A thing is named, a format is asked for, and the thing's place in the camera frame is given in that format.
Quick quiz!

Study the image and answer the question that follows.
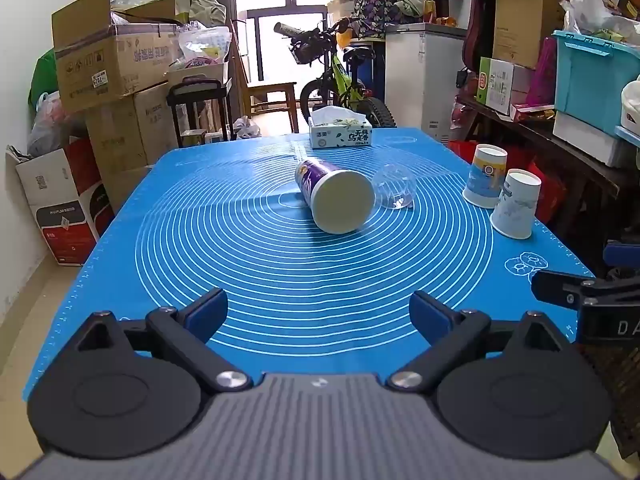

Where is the clear bag with red contents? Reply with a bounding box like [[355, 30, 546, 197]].
[[27, 92, 89, 159]]

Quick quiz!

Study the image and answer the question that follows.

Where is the patterned fabric bag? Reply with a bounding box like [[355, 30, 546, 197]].
[[352, 0, 402, 42]]

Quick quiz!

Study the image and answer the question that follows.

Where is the green plastic bag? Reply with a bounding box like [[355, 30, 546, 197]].
[[28, 47, 61, 109]]

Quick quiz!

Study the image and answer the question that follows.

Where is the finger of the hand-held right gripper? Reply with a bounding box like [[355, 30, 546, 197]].
[[602, 241, 640, 267], [530, 269, 602, 307]]

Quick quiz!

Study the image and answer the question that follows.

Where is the white chest freezer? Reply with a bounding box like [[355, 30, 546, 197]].
[[384, 23, 469, 144]]

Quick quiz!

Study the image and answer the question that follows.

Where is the teal storage bin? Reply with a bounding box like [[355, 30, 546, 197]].
[[552, 29, 640, 134]]

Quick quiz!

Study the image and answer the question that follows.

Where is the white blue paper cup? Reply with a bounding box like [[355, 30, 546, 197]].
[[462, 143, 509, 210], [489, 168, 544, 240]]

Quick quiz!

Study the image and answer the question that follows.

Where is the white and green box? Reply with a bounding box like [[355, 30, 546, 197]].
[[475, 56, 535, 116]]

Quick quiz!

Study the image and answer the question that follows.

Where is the green bicycle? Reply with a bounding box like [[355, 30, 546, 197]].
[[273, 16, 397, 129]]

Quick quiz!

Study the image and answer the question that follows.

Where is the small white plastic bag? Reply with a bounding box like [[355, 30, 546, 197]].
[[232, 115, 262, 140]]

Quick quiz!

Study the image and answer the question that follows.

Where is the purple paper cup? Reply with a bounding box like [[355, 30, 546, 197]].
[[294, 157, 376, 235]]

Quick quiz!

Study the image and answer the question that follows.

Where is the magenta bag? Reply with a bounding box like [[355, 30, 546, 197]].
[[526, 36, 559, 107]]

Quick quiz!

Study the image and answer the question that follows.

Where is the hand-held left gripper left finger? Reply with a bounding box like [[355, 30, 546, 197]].
[[75, 287, 253, 394]]

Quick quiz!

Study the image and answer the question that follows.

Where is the tall brown cardboard box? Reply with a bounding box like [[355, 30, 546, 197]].
[[492, 0, 571, 70]]

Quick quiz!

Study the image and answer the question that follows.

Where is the blue silicone mat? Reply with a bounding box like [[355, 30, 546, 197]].
[[22, 127, 597, 403]]

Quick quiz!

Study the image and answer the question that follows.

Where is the white and red box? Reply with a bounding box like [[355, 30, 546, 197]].
[[6, 137, 116, 267]]

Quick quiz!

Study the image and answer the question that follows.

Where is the dark wooden shelf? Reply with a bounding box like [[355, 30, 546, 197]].
[[456, 94, 640, 281]]

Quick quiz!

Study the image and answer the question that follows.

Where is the white tissue box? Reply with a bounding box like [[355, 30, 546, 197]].
[[308, 107, 374, 150]]

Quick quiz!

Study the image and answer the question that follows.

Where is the printed plastic bag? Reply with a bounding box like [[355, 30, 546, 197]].
[[176, 21, 233, 69]]

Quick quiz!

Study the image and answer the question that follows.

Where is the white storage box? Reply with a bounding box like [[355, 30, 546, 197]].
[[552, 109, 640, 169]]

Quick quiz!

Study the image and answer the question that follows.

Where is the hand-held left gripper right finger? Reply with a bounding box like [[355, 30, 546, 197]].
[[387, 290, 574, 391]]

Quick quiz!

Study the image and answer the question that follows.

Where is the wooden chair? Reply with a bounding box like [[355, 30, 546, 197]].
[[233, 19, 300, 134]]

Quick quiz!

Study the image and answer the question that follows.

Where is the clear plastic cup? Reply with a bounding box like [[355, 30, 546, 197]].
[[372, 162, 417, 210]]

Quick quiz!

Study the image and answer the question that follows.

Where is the open brown cardboard box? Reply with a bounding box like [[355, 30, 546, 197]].
[[51, 0, 184, 114]]

